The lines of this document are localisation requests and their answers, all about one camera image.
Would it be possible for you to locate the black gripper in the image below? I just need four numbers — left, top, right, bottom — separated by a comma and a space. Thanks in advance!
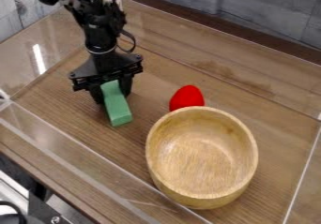
70, 52, 144, 104

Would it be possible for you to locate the green rectangular block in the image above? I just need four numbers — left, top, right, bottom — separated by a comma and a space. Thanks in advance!
101, 81, 133, 127

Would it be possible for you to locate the light wooden bowl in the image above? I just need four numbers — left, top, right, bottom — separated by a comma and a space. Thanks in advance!
146, 107, 259, 210

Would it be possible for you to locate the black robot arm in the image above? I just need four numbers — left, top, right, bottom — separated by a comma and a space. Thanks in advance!
39, 0, 144, 104

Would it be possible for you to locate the red egg-shaped ball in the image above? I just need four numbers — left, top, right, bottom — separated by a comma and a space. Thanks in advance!
170, 85, 205, 112

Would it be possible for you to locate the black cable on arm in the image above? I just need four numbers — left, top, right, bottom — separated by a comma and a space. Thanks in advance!
116, 29, 138, 54

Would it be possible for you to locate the black metal mount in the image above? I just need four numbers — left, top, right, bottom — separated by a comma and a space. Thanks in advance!
29, 193, 72, 224

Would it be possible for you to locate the black cable lower left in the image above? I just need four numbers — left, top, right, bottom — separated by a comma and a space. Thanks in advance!
0, 200, 29, 224

